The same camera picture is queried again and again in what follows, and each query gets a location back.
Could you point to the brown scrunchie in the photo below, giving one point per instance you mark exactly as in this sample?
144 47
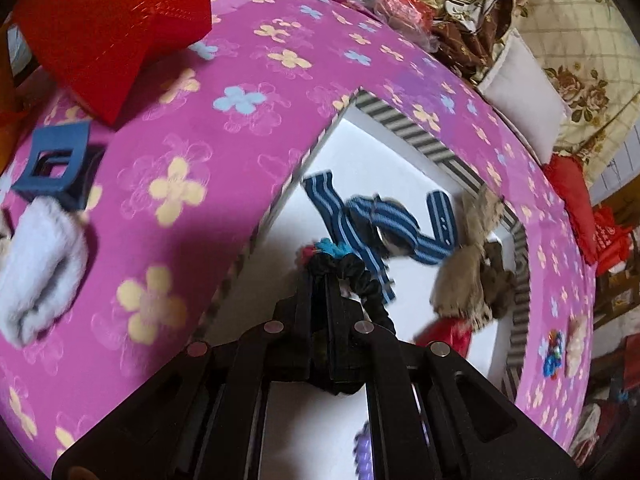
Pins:
496 275

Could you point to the cream floral quilt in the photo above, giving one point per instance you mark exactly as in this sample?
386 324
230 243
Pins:
575 20

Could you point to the blue striped bow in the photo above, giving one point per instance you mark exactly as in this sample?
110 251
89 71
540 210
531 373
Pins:
400 220

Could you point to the red shopping bag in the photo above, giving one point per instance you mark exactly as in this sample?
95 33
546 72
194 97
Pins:
612 240

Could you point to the pink floral bedsheet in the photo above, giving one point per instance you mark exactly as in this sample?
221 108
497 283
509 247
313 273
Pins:
200 110

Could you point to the striped rim box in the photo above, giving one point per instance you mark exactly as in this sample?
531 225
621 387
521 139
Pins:
410 160

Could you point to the red cloth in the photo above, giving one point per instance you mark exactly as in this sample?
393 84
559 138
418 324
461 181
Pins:
570 195

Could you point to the red satin bow clip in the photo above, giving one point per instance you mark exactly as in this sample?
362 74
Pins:
445 332

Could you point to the white fluffy scrunchie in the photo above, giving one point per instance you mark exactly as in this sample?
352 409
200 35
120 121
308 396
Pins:
45 270

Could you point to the blue hair claw clip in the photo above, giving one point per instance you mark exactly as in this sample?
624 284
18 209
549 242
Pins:
55 132

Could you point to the brown patterned quilt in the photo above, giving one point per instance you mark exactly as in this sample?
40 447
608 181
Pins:
465 45

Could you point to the red textured box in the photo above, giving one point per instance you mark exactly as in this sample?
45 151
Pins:
110 25

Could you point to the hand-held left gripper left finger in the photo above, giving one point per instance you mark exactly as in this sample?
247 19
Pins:
305 320

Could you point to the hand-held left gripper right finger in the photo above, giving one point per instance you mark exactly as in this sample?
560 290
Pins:
340 330

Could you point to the leopard print organza bow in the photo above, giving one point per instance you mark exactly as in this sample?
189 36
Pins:
460 270

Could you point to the clear plastic bag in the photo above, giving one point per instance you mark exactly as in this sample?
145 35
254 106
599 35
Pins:
390 5

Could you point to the black scrunchie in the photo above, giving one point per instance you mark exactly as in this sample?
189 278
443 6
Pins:
360 280

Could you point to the white pillow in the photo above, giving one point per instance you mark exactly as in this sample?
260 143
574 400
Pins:
525 95

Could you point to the white polka dot scrunchie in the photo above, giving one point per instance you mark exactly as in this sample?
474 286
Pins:
577 342

